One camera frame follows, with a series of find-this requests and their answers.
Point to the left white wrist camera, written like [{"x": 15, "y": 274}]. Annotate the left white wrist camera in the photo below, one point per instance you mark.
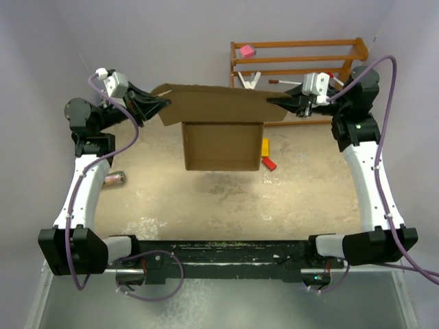
[{"x": 116, "y": 84}]

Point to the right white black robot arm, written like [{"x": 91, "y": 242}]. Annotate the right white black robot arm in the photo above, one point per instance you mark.
[{"x": 384, "y": 237}]

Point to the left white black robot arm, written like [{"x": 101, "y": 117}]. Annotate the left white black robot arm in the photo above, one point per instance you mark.
[{"x": 71, "y": 246}]

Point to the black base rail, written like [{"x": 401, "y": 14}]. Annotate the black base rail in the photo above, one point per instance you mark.
[{"x": 288, "y": 261}]

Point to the yellow toy block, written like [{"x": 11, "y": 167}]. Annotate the yellow toy block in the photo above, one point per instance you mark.
[{"x": 265, "y": 148}]

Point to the wooden three-tier rack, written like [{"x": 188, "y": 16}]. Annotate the wooden three-tier rack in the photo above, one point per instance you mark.
[{"x": 282, "y": 60}]

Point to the aluminium extrusion frame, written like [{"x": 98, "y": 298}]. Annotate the aluminium extrusion frame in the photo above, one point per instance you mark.
[{"x": 366, "y": 298}]

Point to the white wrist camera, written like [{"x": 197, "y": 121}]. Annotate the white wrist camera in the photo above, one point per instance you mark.
[
  {"x": 317, "y": 85},
  {"x": 116, "y": 84}
]

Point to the brown cardboard box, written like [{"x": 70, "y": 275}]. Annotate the brown cardboard box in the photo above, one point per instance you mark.
[{"x": 222, "y": 127}]

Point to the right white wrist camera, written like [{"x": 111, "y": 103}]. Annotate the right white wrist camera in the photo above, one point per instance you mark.
[{"x": 317, "y": 85}]

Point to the brown-capped white marker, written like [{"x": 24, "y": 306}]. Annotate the brown-capped white marker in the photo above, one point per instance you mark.
[{"x": 283, "y": 82}]

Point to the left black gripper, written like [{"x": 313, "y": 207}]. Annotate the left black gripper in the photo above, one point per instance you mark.
[{"x": 142, "y": 105}]

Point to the red-capped white marker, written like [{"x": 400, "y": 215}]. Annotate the red-capped white marker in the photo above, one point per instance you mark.
[{"x": 339, "y": 82}]

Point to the pink eraser block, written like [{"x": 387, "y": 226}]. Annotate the pink eraser block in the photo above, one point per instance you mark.
[{"x": 247, "y": 51}]

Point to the white clamp tool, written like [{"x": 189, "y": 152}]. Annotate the white clamp tool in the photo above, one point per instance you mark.
[{"x": 252, "y": 82}]

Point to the red toy brick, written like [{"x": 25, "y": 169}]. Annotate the red toy brick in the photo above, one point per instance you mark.
[{"x": 268, "y": 163}]

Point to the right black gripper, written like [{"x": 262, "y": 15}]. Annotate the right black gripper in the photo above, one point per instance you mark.
[{"x": 295, "y": 101}]

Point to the small pink green object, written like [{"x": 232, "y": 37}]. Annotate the small pink green object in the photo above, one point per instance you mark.
[{"x": 115, "y": 178}]

